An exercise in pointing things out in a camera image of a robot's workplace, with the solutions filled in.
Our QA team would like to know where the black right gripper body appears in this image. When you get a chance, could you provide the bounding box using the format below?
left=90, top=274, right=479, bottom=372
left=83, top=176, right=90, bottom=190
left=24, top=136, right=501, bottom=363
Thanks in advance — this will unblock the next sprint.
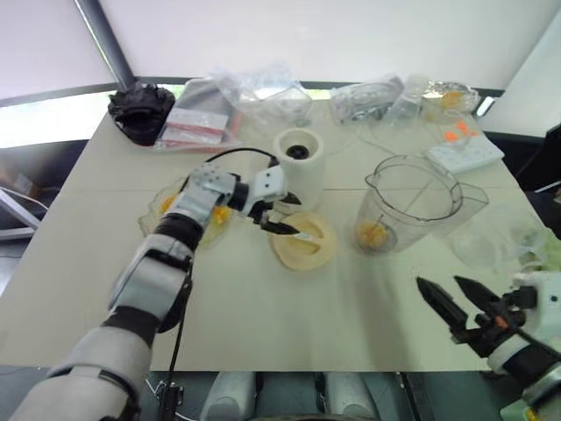
left=450, top=286, right=539, bottom=360

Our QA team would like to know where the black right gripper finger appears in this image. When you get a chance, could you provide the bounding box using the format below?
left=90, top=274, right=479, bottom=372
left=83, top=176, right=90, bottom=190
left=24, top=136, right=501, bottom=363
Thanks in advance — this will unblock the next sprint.
left=415, top=275, right=469, bottom=346
left=452, top=275, right=501, bottom=318

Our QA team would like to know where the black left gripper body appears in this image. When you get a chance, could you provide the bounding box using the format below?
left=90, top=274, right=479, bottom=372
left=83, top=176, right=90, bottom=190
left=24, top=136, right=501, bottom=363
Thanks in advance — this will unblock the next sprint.
left=244, top=191, right=289, bottom=228

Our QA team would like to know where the clear glass fruit bowl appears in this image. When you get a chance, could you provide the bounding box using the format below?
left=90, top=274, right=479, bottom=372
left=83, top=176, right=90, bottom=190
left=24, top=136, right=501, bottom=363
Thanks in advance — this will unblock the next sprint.
left=137, top=175, right=240, bottom=249

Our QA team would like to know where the white blender base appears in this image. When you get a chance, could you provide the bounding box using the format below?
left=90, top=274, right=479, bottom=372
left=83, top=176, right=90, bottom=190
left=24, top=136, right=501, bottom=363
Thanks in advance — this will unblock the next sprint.
left=273, top=127, right=327, bottom=212

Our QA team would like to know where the cream blender lid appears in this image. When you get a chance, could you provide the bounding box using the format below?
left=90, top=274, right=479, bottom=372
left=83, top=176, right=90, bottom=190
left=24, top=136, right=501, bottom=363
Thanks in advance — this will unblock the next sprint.
left=267, top=210, right=338, bottom=271

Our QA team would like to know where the clear blender jar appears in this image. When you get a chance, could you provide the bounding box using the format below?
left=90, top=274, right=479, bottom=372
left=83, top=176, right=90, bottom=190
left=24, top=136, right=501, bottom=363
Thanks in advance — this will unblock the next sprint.
left=353, top=153, right=490, bottom=257

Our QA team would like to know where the green towel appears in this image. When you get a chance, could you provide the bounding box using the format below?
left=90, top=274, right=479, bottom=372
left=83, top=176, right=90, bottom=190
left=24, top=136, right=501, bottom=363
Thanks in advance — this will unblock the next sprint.
left=519, top=221, right=561, bottom=275

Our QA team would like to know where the clear plastic container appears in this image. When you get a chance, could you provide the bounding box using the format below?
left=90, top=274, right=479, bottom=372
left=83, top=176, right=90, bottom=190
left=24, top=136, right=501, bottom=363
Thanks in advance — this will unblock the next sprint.
left=256, top=84, right=314, bottom=129

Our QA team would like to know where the clear bag with pink packets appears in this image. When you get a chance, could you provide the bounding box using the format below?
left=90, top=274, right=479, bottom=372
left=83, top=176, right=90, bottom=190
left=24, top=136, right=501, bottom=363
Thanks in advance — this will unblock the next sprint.
left=153, top=78, right=244, bottom=155

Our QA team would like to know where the crumpled clear plastic bag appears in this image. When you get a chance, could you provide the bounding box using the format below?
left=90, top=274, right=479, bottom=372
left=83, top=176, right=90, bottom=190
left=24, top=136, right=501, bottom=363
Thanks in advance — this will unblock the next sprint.
left=207, top=62, right=304, bottom=118

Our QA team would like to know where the grey pouch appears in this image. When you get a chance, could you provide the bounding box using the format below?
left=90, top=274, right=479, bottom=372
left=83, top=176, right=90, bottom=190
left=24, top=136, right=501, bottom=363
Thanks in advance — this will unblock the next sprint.
left=179, top=78, right=234, bottom=118

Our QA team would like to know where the grey rounded shape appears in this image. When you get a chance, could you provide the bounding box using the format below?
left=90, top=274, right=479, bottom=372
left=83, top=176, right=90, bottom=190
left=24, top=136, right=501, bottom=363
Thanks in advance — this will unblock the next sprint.
left=201, top=371, right=258, bottom=421
left=325, top=371, right=379, bottom=421

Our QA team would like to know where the white power strip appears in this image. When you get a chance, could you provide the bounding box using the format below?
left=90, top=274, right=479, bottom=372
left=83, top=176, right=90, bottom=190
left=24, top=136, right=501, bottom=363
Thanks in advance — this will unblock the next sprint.
left=422, top=139, right=506, bottom=174

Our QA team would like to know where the small clear plastic bag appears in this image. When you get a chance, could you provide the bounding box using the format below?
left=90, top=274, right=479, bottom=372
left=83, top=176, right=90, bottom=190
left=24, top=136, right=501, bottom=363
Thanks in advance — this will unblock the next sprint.
left=385, top=75, right=429, bottom=122

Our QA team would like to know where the crumpled black bag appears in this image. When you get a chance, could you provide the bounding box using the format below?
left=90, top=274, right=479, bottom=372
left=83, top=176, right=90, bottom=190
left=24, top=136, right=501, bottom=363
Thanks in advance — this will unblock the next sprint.
left=107, top=82, right=177, bottom=147

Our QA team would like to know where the bag with orange food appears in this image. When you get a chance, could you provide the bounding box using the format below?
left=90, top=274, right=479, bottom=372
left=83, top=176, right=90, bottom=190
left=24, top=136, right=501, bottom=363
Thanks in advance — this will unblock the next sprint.
left=420, top=79, right=480, bottom=111

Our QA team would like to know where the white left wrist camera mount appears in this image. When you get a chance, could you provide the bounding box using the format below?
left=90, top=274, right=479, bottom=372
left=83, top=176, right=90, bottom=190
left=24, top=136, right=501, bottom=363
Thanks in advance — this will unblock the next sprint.
left=252, top=165, right=288, bottom=205

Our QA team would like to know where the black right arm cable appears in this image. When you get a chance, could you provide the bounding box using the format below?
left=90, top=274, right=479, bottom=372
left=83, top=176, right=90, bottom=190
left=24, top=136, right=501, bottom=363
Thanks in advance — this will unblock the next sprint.
left=499, top=315, right=561, bottom=359

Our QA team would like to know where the black table frame bar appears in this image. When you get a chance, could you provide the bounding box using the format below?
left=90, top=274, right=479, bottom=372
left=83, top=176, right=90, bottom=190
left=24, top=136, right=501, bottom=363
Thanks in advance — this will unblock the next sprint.
left=394, top=372, right=423, bottom=421

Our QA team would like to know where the clear bag with cables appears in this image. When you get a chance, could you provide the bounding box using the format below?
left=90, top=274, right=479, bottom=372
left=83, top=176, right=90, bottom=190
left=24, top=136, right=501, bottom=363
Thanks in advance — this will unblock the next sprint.
left=329, top=74, right=405, bottom=126

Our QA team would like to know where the black cable connector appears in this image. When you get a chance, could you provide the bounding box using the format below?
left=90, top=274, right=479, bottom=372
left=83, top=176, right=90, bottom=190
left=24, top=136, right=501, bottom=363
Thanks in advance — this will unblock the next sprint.
left=156, top=381, right=183, bottom=421

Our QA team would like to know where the grey window post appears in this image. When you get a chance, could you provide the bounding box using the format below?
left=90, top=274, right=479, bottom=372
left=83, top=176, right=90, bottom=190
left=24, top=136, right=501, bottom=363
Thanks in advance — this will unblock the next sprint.
left=72, top=0, right=135, bottom=87

